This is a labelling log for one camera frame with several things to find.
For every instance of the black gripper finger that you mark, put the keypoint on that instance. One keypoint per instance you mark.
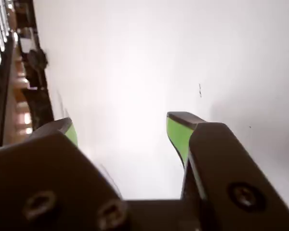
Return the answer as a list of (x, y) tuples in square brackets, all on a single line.
[(226, 168), (38, 173)]

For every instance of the dark round object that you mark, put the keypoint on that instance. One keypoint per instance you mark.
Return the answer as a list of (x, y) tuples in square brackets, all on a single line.
[(38, 59)]

